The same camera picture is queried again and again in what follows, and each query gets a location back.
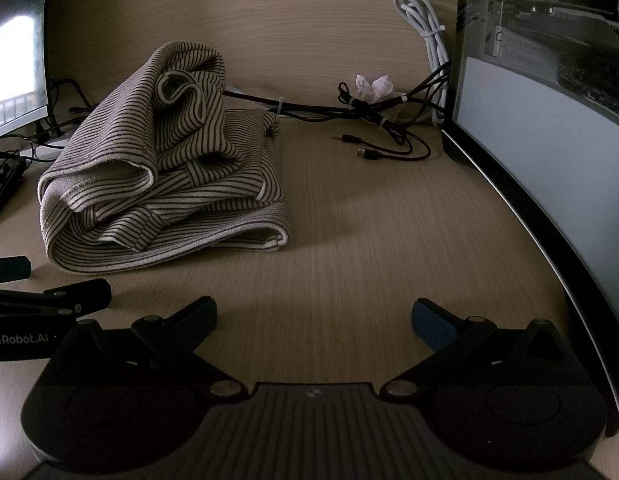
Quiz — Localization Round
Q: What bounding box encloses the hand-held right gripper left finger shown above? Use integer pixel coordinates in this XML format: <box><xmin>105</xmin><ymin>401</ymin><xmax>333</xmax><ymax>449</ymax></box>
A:
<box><xmin>37</xmin><ymin>295</ymin><xmax>250</xmax><ymax>405</ymax></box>

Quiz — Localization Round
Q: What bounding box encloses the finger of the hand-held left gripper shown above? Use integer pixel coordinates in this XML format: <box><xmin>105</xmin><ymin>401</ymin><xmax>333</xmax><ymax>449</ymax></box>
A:
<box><xmin>0</xmin><ymin>279</ymin><xmax>113</xmax><ymax>319</ymax></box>
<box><xmin>0</xmin><ymin>256</ymin><xmax>32</xmax><ymax>284</ymax></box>

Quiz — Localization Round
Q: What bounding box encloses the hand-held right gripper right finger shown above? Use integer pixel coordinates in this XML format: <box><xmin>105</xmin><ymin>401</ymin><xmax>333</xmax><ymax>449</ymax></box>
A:
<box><xmin>379</xmin><ymin>297</ymin><xmax>591</xmax><ymax>404</ymax></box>

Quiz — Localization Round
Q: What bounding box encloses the beige striped sweater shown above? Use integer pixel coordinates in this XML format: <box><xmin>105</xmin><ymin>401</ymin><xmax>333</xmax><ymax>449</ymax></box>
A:
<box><xmin>37</xmin><ymin>42</ymin><xmax>291</xmax><ymax>277</ymax></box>

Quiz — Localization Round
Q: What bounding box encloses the black keyboard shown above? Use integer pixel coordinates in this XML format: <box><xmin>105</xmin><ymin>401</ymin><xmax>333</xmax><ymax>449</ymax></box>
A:
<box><xmin>0</xmin><ymin>152</ymin><xmax>28</xmax><ymax>226</ymax></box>

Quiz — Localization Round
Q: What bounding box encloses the white power strip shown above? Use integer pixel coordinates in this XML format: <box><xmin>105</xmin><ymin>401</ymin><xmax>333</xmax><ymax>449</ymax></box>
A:
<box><xmin>18</xmin><ymin>130</ymin><xmax>71</xmax><ymax>162</ymax></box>

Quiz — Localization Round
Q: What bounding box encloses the curved computer monitor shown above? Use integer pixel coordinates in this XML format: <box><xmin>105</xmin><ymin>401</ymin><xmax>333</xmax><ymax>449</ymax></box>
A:
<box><xmin>0</xmin><ymin>0</ymin><xmax>54</xmax><ymax>142</ymax></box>

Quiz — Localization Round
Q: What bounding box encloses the crumpled white tissue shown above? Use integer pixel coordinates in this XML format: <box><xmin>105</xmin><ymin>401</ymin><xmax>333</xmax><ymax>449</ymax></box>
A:
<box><xmin>354</xmin><ymin>73</ymin><xmax>393</xmax><ymax>102</ymax></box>

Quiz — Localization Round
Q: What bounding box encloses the black usb cable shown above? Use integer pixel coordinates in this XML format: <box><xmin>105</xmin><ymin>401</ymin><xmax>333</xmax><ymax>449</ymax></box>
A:
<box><xmin>356</xmin><ymin>130</ymin><xmax>415</xmax><ymax>162</ymax></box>

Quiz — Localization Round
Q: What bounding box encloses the black cable bundle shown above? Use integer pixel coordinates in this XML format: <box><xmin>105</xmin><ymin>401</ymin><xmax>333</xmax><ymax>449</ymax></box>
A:
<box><xmin>224</xmin><ymin>59</ymin><xmax>453</xmax><ymax>127</ymax></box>

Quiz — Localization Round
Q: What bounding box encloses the white bundled cable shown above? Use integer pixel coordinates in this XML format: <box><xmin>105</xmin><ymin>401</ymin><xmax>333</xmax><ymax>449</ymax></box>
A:
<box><xmin>387</xmin><ymin>0</ymin><xmax>453</xmax><ymax>127</ymax></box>

